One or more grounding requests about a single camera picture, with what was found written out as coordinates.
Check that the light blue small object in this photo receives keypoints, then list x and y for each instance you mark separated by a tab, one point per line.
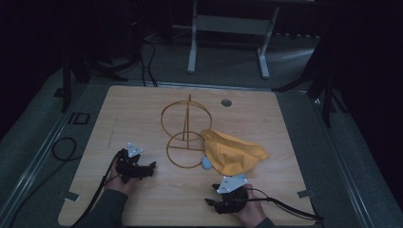
206	163

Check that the black tripod stand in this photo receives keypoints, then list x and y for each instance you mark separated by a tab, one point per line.
79	68
320	85

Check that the grey table grommet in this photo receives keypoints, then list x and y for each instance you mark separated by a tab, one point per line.
226	102

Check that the person's left hand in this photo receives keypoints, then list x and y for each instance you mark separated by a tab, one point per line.
122	186

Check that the grey tape piece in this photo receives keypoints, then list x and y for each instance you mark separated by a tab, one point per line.
72	196
306	193

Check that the person's right hand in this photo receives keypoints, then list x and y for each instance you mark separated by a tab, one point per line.
252	213

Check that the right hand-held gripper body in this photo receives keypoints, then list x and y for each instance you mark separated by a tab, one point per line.
233	198

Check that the white desk frame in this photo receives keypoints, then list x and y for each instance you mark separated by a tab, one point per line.
233	25

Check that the yellow cloth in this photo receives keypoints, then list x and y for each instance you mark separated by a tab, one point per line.
233	153

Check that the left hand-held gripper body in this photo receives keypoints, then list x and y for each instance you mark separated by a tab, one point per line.
130	166

